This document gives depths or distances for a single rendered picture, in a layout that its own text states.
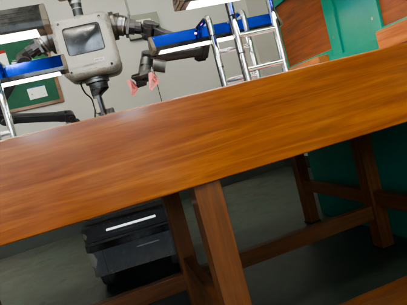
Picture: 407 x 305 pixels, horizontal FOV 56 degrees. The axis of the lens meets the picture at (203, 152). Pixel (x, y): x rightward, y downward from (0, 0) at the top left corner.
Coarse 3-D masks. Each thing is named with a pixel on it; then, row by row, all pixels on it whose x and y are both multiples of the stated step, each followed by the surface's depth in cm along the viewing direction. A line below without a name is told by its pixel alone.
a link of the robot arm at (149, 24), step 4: (144, 20) 225; (148, 20) 227; (144, 24) 222; (148, 24) 221; (152, 24) 222; (156, 24) 223; (148, 28) 223; (152, 28) 223; (156, 28) 222; (160, 28) 224; (156, 32) 223; (160, 32) 222; (164, 32) 222; (168, 32) 222; (172, 32) 223; (208, 44) 212; (204, 48) 211; (208, 48) 212; (204, 52) 212; (208, 52) 214; (204, 56) 213
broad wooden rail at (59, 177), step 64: (320, 64) 85; (384, 64) 89; (64, 128) 71; (128, 128) 74; (192, 128) 78; (256, 128) 81; (320, 128) 85; (384, 128) 90; (0, 192) 69; (64, 192) 72; (128, 192) 75
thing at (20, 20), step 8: (16, 8) 98; (24, 8) 99; (32, 8) 99; (40, 8) 99; (0, 16) 96; (8, 16) 97; (16, 16) 97; (24, 16) 97; (32, 16) 97; (40, 16) 98; (0, 24) 95; (8, 24) 95; (16, 24) 96; (24, 24) 96; (32, 24) 96; (40, 24) 97; (48, 24) 98; (0, 32) 95; (8, 32) 95; (16, 32) 96; (40, 32) 100; (48, 32) 102
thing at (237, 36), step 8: (272, 0) 134; (232, 8) 130; (272, 8) 134; (232, 16) 130; (272, 16) 134; (232, 24) 131; (272, 24) 135; (232, 32) 131; (240, 32) 131; (248, 32) 132; (256, 32) 133; (264, 32) 134; (280, 32) 135; (240, 40) 131; (280, 40) 135; (240, 48) 131; (280, 48) 135; (240, 56) 131; (280, 56) 136; (240, 64) 132; (264, 64) 133; (272, 64) 134; (280, 64) 136; (248, 72) 132
